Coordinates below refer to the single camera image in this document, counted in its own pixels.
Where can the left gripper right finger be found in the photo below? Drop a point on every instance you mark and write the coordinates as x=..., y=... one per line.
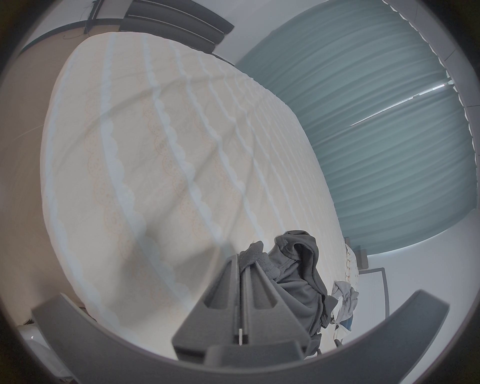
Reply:
x=270, y=318

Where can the pile of clothes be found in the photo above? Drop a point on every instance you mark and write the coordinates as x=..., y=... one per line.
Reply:
x=347, y=296

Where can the white printed pillow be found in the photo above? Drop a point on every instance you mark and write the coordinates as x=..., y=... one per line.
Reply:
x=352, y=266

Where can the bed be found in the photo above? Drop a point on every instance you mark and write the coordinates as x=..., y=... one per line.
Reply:
x=168, y=150

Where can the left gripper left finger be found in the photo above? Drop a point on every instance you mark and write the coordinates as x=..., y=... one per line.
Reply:
x=221, y=311

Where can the black T-shirt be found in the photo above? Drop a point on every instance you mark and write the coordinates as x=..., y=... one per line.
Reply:
x=296, y=277

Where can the black chest of drawers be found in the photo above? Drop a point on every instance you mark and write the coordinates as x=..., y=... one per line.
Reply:
x=168, y=18

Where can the blue-green curtain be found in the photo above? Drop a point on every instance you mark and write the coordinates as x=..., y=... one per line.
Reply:
x=393, y=168
x=337, y=56

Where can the grey bedside table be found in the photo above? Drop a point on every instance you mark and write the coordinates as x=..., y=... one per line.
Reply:
x=362, y=257

